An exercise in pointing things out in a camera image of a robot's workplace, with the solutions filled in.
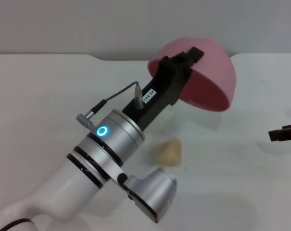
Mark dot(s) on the black right gripper label-side finger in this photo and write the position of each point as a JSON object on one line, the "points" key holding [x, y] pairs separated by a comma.
{"points": [[287, 134]]}

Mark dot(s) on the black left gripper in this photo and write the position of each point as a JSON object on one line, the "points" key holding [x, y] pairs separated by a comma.
{"points": [[164, 81]]}

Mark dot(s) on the pink plastic bowl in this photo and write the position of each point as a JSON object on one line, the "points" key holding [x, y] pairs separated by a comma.
{"points": [[215, 72]]}

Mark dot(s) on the beige egg yolk pastry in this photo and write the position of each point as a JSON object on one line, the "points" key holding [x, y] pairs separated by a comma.
{"points": [[169, 154]]}

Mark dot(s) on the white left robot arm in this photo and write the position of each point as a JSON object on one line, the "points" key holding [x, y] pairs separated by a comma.
{"points": [[63, 187]]}

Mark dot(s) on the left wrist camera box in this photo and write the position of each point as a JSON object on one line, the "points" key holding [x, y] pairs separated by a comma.
{"points": [[155, 192]]}

